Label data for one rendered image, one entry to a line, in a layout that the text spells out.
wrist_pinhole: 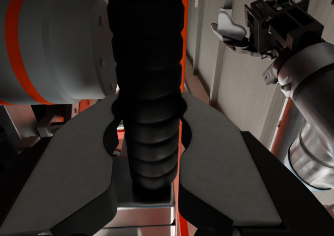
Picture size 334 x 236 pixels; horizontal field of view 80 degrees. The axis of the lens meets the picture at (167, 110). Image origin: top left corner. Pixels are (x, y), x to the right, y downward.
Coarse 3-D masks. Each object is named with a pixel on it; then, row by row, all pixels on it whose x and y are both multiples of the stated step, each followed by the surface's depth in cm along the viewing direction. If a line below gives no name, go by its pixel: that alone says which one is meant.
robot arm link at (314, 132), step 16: (304, 80) 24; (320, 80) 22; (304, 96) 24; (320, 96) 22; (304, 112) 24; (320, 112) 22; (304, 128) 26; (320, 128) 22; (304, 144) 26; (320, 144) 23
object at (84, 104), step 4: (84, 100) 57; (88, 100) 60; (64, 104) 53; (80, 104) 53; (84, 104) 57; (88, 104) 60; (64, 108) 52; (80, 108) 53; (84, 108) 57; (80, 112) 53
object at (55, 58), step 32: (0, 0) 21; (32, 0) 21; (64, 0) 22; (96, 0) 22; (0, 32) 20; (32, 32) 20; (64, 32) 21; (96, 32) 22; (0, 64) 20; (32, 64) 21; (64, 64) 21; (96, 64) 22; (0, 96) 23; (32, 96) 24; (64, 96) 24; (96, 96) 26
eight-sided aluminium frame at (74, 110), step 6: (48, 108) 48; (54, 108) 48; (60, 108) 51; (66, 108) 48; (72, 108) 49; (78, 108) 52; (48, 114) 48; (54, 114) 48; (60, 114) 51; (66, 114) 48; (72, 114) 49; (60, 120) 51; (66, 120) 48
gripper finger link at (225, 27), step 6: (222, 12) 36; (222, 18) 37; (228, 18) 36; (216, 24) 42; (222, 24) 38; (228, 24) 37; (234, 24) 36; (216, 30) 41; (222, 30) 39; (228, 30) 38; (234, 30) 37; (240, 30) 36; (222, 36) 39; (228, 36) 38; (234, 36) 38; (240, 36) 37
